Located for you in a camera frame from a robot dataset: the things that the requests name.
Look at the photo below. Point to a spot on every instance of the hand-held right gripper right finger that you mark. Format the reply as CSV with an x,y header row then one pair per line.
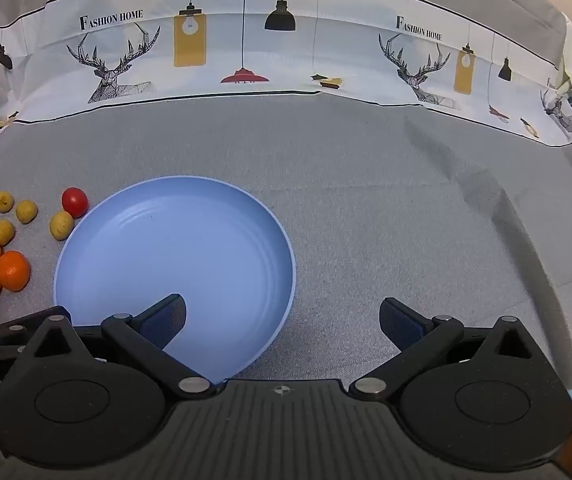
x,y
403,325

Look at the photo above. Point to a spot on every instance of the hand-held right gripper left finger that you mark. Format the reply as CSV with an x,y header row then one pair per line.
x,y
166,320

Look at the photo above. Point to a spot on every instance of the blue round plate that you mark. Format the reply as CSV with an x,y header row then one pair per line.
x,y
176,240

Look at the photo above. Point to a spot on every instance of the small yellow-green fruit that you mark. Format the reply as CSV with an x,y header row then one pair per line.
x,y
3,201
61,225
26,211
3,232

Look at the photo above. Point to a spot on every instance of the red cherry tomato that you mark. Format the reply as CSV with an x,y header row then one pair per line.
x,y
75,201

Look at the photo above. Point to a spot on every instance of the white printed deer cloth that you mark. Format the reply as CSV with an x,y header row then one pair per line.
x,y
286,35

